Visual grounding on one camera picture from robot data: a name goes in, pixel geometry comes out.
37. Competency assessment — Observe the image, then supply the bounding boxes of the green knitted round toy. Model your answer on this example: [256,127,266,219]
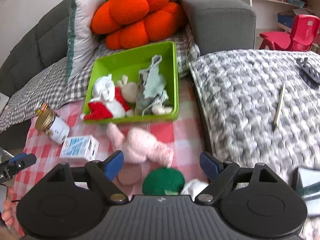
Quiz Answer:
[142,167,185,196]

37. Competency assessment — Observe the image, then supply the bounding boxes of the grey-green fluffy cloth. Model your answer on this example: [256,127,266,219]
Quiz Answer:
[139,55,167,99]

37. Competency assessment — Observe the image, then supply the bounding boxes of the person's left hand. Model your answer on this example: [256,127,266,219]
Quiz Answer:
[1,184,15,239]

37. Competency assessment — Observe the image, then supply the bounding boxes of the pink plush toy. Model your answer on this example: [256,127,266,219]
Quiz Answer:
[106,123,174,167]

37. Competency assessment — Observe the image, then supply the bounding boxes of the white blue carton box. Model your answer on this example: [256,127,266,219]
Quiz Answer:
[60,135,99,161]

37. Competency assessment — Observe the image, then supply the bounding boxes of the red white checkered tablecloth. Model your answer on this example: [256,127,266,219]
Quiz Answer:
[12,80,213,235]

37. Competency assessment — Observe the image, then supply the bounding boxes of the gold lid glass jar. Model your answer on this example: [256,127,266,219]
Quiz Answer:
[35,102,70,145]

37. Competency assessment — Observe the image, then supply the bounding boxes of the red santa hat plush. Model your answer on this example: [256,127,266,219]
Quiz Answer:
[80,87,134,120]

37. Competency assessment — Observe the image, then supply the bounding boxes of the blue patterned bunny plush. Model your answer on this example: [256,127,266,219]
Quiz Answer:
[135,89,173,116]

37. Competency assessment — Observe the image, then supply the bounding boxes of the grey white knitted blanket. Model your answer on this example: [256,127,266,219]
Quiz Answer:
[188,49,320,240]

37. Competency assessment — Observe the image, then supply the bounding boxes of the beige bunny plush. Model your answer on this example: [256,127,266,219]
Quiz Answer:
[117,75,139,103]

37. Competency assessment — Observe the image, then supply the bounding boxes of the white cloth in bin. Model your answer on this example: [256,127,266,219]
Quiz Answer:
[91,74,116,102]

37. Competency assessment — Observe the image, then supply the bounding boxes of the grey checkered sofa blanket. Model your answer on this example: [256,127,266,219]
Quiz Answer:
[1,28,200,132]

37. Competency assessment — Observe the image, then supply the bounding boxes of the pencil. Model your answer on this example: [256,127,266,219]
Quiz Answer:
[273,84,286,131]

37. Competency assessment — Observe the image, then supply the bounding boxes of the silver box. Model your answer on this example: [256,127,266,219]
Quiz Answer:
[292,167,320,217]

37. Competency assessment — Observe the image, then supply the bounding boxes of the lime green plastic bin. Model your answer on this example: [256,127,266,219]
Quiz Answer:
[82,41,179,124]

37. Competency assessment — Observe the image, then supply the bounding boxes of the white and teal pillow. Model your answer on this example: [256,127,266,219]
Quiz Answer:
[65,0,106,83]

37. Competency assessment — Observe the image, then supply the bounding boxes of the orange pumpkin cushion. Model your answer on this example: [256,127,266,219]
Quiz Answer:
[91,0,187,50]

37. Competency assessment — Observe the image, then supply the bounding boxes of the red plastic chair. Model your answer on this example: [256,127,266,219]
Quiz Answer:
[259,15,319,52]

